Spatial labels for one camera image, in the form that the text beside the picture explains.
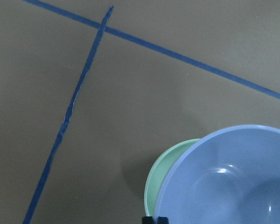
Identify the green bowl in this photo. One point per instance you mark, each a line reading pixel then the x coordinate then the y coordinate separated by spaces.
pixel 159 171

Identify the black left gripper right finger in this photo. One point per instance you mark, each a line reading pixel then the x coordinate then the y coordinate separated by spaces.
pixel 162 220

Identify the blue bowl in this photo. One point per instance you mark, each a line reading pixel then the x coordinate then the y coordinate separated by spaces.
pixel 231 176

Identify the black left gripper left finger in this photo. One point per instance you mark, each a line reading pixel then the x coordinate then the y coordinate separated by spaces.
pixel 147 220

